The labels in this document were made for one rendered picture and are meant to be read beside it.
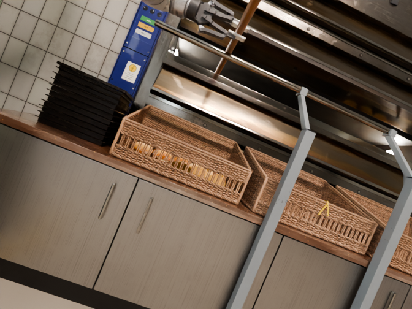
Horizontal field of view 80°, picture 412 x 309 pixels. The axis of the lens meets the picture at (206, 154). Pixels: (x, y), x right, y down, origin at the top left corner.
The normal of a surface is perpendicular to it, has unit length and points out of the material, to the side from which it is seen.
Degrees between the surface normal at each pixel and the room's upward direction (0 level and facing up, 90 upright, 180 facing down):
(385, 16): 90
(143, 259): 90
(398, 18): 90
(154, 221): 90
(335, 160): 70
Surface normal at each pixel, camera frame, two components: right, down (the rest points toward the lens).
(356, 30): 0.22, -0.26
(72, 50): 0.09, 0.05
